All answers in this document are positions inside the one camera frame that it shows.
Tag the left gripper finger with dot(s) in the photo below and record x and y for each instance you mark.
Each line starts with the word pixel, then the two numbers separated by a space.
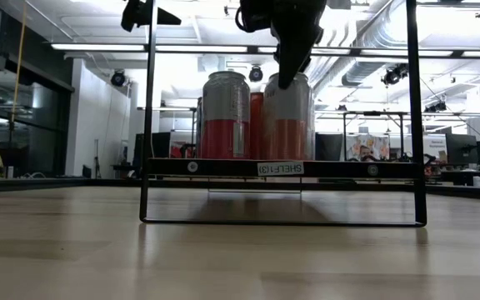
pixel 163 16

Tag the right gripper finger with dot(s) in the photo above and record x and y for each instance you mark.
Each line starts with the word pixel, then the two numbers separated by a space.
pixel 292 62

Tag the white and red short can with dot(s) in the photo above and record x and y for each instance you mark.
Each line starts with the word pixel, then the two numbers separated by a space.
pixel 225 125
pixel 292 129

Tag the red Fanta can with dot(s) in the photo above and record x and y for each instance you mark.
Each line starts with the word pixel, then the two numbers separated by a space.
pixel 256 125

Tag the round black ceiling spotlight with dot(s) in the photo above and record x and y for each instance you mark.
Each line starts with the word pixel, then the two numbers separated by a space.
pixel 118 78
pixel 256 73
pixel 391 77

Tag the long ceiling light strip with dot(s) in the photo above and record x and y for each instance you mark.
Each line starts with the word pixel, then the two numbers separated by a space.
pixel 98 47

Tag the colourful printed poster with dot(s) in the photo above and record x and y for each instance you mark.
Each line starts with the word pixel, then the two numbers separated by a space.
pixel 367 146

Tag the red and white box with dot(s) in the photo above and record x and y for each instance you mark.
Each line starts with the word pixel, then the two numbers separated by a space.
pixel 180 151

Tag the black tripod stand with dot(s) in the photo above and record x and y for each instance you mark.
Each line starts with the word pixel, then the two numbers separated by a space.
pixel 97 166

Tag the white sign board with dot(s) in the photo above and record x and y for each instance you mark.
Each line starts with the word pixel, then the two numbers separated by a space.
pixel 436 146

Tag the small white cup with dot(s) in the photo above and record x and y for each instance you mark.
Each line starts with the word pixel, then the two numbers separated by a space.
pixel 476 181
pixel 10 171

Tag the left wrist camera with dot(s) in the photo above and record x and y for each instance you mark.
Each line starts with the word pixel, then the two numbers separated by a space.
pixel 131 14

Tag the black background table frame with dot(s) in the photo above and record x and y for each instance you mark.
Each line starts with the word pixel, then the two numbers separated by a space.
pixel 373 113

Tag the wooden shelf black metal frame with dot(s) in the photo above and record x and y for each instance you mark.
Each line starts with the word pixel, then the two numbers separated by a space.
pixel 223 167

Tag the black aluminium rig frame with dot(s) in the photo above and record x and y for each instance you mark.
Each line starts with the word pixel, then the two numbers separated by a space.
pixel 56 182

